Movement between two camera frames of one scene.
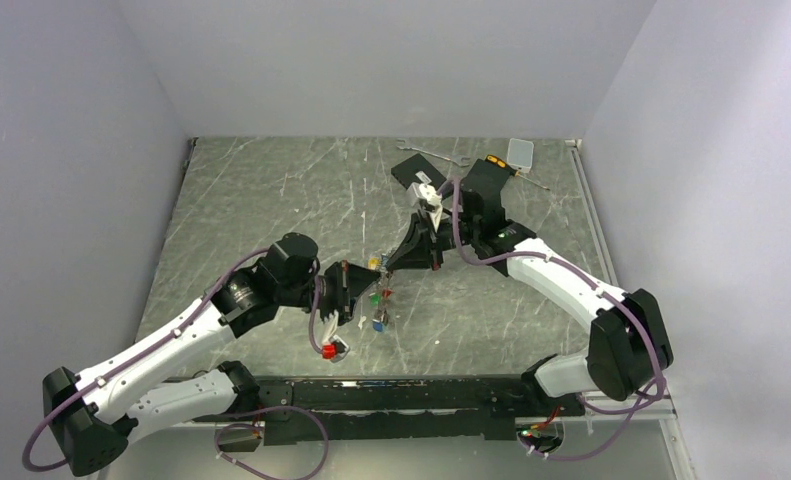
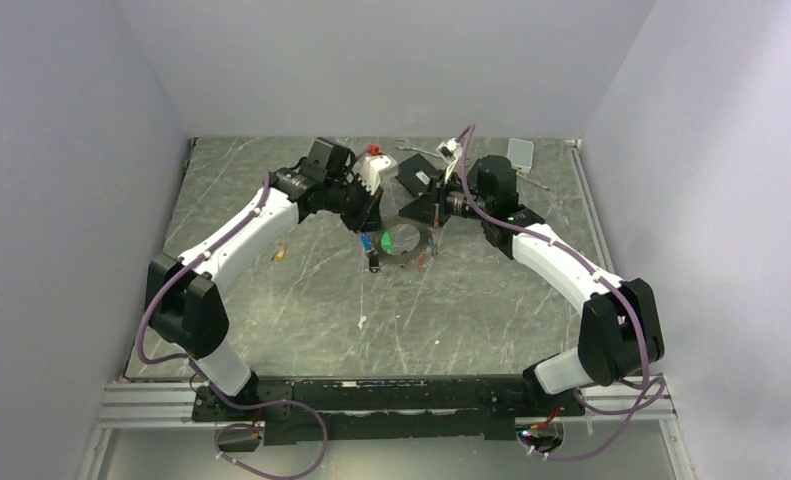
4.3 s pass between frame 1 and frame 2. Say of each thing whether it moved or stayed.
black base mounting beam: stayed
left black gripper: moved
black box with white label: stayed
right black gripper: moved
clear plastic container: stayed
